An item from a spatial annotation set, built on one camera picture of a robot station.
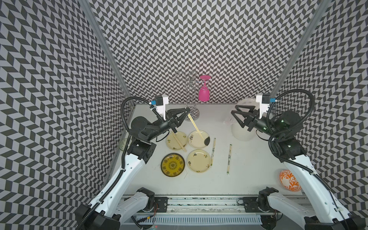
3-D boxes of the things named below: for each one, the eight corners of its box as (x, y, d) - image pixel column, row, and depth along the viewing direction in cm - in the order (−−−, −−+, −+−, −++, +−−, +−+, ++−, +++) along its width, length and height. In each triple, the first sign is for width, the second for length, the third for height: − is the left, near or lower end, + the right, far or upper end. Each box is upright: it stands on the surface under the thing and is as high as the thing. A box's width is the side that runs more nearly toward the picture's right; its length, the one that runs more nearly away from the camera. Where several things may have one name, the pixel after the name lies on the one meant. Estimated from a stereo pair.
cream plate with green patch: (187, 148, 95) (187, 147, 93) (188, 131, 103) (188, 130, 102) (210, 148, 95) (210, 147, 93) (208, 131, 103) (209, 130, 102)
